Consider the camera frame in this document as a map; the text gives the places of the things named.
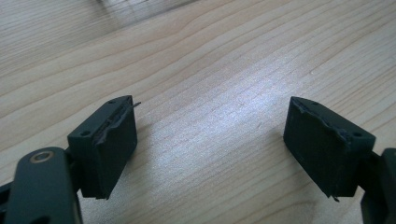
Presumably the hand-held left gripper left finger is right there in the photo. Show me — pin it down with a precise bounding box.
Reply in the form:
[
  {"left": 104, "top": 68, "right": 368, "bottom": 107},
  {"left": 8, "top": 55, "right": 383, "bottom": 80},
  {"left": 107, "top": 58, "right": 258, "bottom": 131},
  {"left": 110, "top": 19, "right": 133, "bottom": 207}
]
[{"left": 66, "top": 94, "right": 142, "bottom": 200}]

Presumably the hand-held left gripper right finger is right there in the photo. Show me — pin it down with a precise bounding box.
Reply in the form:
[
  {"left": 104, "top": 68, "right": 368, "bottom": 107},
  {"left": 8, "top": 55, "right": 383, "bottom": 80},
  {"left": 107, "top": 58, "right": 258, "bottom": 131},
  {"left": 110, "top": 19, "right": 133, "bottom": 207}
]
[{"left": 283, "top": 95, "right": 376, "bottom": 203}]

